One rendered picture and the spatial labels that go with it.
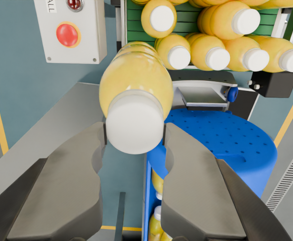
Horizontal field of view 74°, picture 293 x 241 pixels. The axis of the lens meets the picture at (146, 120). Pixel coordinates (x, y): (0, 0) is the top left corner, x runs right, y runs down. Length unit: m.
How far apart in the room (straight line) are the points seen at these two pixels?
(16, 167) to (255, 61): 0.75
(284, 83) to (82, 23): 0.50
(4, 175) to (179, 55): 0.65
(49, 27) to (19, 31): 1.29
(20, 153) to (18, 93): 1.04
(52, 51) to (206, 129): 0.36
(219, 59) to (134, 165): 1.66
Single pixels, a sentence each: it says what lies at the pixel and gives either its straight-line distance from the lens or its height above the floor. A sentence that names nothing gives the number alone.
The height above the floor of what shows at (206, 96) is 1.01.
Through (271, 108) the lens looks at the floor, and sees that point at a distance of 1.96.
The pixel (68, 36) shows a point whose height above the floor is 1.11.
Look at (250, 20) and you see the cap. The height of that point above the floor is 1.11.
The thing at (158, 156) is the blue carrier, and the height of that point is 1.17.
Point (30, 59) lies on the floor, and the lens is 1.71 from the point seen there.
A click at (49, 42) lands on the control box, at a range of 0.41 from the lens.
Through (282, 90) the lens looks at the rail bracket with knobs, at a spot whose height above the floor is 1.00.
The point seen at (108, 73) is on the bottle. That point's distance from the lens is 0.17.
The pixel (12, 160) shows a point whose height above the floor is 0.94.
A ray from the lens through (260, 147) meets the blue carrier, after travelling 0.47.
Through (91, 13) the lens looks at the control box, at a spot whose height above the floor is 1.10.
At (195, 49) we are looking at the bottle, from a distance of 0.44.
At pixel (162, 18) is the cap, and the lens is 0.37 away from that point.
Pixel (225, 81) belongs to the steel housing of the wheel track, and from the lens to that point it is 0.61.
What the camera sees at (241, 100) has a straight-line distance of 1.61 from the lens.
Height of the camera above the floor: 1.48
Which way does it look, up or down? 62 degrees down
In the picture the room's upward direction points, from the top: 177 degrees clockwise
